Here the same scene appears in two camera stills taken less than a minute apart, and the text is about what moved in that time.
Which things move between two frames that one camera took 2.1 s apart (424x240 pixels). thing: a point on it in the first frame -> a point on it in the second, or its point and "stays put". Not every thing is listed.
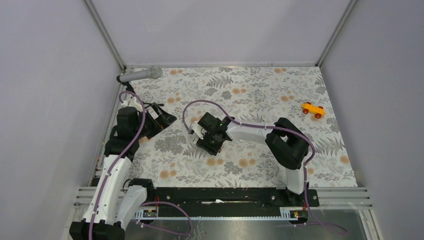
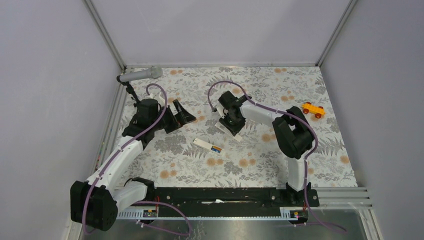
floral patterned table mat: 257,96 stays put
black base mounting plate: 226,202 stays put
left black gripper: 165,119 -> 176,122
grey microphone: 155,72 stays put
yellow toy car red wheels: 308,107 stays put
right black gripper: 203,144 -> 233,130
